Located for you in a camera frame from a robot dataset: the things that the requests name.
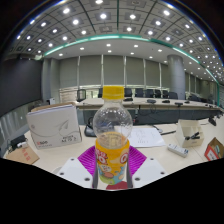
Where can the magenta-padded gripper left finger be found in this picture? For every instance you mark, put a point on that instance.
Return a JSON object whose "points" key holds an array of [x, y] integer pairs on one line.
{"points": [[75, 171]]}

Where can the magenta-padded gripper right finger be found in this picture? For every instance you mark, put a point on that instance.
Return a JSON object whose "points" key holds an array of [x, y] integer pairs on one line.
{"points": [[148, 171]]}

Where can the yellow-capped clear drink bottle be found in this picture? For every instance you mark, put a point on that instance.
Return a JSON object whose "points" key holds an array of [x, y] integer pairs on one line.
{"points": [[112, 160]]}

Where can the flat round red coaster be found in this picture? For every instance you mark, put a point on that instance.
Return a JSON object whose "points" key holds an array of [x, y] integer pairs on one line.
{"points": [[117, 186]]}

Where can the white paper sheet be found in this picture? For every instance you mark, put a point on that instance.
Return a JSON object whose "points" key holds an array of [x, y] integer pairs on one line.
{"points": [[146, 137]]}

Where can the white remote control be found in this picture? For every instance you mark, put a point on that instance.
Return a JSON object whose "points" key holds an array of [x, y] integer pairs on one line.
{"points": [[178, 150]]}

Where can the black bag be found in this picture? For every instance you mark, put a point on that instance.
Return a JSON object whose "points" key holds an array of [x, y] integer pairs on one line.
{"points": [[89, 130]]}

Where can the white cardboard paper box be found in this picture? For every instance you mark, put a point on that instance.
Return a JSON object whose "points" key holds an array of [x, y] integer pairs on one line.
{"points": [[55, 128]]}

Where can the small open white box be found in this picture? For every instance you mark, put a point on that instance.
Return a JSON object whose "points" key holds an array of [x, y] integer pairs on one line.
{"points": [[188, 131]]}

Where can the white power adapter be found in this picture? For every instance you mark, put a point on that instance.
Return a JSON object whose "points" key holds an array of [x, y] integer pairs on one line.
{"points": [[22, 144]]}

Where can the long curved conference desk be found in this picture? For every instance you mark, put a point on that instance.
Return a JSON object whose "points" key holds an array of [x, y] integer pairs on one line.
{"points": [[156, 111]]}

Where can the black flat device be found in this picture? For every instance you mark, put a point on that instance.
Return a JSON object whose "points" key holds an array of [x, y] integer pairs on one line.
{"points": [[17, 140]]}

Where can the red-lined open cardboard box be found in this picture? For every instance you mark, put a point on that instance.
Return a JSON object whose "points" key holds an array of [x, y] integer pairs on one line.
{"points": [[213, 151]]}

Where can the black desk monitor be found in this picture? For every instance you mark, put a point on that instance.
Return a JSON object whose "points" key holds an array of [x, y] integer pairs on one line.
{"points": [[81, 95]]}

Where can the row of black office chairs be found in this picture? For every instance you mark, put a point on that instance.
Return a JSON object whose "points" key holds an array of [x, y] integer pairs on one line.
{"points": [[138, 92]]}

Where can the ceiling lights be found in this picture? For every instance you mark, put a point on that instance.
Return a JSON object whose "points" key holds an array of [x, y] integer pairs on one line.
{"points": [[103, 15]]}

